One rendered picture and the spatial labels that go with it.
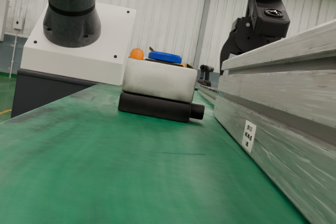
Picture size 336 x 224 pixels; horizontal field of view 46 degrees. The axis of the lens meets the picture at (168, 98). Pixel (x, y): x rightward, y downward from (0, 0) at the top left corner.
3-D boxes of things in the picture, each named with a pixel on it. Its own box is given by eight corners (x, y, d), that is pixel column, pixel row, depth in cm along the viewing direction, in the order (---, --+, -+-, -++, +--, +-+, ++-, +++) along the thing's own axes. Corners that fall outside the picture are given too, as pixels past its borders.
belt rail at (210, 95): (197, 91, 176) (198, 85, 175) (206, 93, 176) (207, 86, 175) (219, 109, 80) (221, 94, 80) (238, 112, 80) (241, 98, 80)
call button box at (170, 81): (126, 105, 52) (134, 57, 52) (200, 119, 52) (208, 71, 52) (117, 110, 44) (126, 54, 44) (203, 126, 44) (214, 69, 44)
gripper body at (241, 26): (267, 64, 69) (281, -6, 69) (280, 62, 61) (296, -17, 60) (224, 56, 70) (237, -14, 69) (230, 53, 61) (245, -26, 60)
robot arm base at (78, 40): (35, 41, 102) (32, 9, 95) (52, 9, 113) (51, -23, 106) (94, 52, 103) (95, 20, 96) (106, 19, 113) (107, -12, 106)
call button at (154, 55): (147, 67, 50) (150, 51, 50) (179, 72, 50) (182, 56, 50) (144, 66, 46) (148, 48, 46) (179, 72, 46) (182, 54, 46)
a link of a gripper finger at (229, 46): (237, 85, 64) (259, 34, 63) (239, 85, 62) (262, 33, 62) (210, 73, 64) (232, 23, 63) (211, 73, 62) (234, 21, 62)
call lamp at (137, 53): (130, 58, 46) (132, 47, 45) (143, 60, 46) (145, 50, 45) (128, 57, 44) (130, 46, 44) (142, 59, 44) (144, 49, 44)
